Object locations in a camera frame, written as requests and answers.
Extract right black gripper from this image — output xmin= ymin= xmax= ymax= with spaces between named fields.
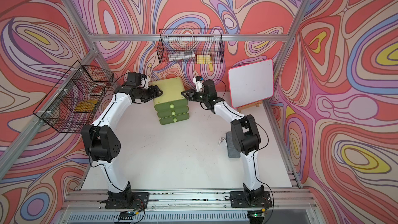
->
xmin=181 ymin=89 xmax=208 ymax=103

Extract yellow green drawer cabinet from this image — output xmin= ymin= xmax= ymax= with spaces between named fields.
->
xmin=150 ymin=77 xmax=186 ymax=103

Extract green drawer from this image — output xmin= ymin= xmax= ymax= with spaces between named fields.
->
xmin=157 ymin=106 xmax=189 ymax=119
xmin=154 ymin=99 xmax=188 ymax=112
xmin=159 ymin=113 xmax=190 ymax=125

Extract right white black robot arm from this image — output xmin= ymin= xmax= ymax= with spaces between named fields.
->
xmin=181 ymin=76 xmax=265 ymax=200

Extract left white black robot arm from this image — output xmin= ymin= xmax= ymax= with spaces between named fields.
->
xmin=81 ymin=86 xmax=163 ymax=194

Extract yellow block in back basket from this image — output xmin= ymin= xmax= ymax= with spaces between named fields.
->
xmin=196 ymin=55 xmax=212 ymax=64

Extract yellow block in basket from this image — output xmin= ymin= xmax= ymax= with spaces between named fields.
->
xmin=74 ymin=100 xmax=97 ymax=113
xmin=196 ymin=55 xmax=212 ymax=64

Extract grey box in back basket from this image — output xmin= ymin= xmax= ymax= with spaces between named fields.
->
xmin=167 ymin=51 xmax=195 ymax=62

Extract wooden easel stand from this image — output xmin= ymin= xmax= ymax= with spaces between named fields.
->
xmin=237 ymin=101 xmax=262 ymax=113

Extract yellow block in left basket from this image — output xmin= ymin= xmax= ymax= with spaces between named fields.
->
xmin=74 ymin=100 xmax=97 ymax=113

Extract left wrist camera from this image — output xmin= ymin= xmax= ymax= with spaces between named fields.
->
xmin=125 ymin=72 xmax=150 ymax=89

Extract black wire basket back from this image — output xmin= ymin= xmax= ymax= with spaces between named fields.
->
xmin=157 ymin=28 xmax=224 ymax=64

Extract black wire basket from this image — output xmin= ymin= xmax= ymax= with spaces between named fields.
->
xmin=157 ymin=28 xmax=224 ymax=64
xmin=33 ymin=61 xmax=114 ymax=133

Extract white board pink frame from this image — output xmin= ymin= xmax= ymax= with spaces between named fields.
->
xmin=228 ymin=60 xmax=274 ymax=108

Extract black wire basket left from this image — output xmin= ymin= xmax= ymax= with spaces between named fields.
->
xmin=33 ymin=61 xmax=114 ymax=133

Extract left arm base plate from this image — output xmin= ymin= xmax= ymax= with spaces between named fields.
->
xmin=105 ymin=191 xmax=149 ymax=209

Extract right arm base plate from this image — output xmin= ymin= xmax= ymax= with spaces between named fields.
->
xmin=229 ymin=191 xmax=273 ymax=209

